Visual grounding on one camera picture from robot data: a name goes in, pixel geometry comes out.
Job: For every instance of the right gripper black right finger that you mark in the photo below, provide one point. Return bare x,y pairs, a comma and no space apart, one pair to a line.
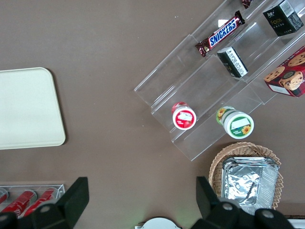
214,214

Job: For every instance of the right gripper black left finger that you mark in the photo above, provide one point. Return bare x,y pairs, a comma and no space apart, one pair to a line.
59,214

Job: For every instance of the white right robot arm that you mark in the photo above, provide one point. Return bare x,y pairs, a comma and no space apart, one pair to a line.
157,223

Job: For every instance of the light wicker basket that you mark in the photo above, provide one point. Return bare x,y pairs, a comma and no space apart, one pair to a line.
215,171

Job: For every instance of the aluminium foil tray stack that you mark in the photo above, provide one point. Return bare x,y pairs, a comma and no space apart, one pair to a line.
247,183

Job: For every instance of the cream rectangular tray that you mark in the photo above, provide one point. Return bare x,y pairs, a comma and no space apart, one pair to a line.
28,107

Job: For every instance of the clear acrylic bottle rack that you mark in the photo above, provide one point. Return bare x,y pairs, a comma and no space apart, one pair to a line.
60,188

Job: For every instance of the white plastic tub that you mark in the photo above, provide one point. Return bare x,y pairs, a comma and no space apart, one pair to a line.
296,223

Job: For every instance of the green sunflower yogurt cup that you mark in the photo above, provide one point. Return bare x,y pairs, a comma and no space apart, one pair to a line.
239,125

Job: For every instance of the red strawberry yogurt cup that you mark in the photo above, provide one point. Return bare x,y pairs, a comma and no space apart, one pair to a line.
184,118

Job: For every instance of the clear acrylic stepped shelf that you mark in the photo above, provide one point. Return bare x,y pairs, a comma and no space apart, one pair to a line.
171,78

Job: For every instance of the black carton box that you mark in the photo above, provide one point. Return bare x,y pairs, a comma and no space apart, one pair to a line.
281,21
234,63

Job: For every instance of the red chocolate chip cookie box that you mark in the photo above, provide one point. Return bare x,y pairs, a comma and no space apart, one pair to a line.
289,74

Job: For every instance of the Snickers chocolate bar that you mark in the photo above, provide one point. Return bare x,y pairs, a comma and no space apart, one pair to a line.
246,3
221,33

